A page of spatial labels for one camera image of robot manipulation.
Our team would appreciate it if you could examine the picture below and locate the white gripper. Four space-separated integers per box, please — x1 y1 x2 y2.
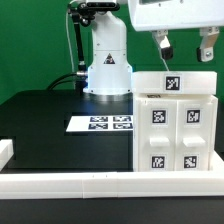
128 0 224 62

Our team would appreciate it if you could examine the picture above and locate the white cabinet top block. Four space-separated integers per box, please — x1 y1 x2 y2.
132 71 217 95

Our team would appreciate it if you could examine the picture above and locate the white door panel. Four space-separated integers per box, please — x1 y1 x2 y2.
175 97 213 171
136 100 176 171

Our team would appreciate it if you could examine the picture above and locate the white cabinet body box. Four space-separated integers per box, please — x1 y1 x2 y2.
133 94 218 172

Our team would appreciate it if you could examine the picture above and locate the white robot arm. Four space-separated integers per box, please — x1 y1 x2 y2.
80 0 224 98

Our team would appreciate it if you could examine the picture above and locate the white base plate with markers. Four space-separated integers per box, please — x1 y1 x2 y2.
66 115 133 133

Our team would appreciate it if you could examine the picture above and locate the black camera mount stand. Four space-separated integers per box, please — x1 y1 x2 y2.
67 0 120 71

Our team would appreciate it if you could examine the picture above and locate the black cable bundle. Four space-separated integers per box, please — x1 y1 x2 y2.
46 70 88 91

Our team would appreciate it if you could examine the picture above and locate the white U-shaped obstacle wall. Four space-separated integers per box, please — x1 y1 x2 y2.
0 140 224 199

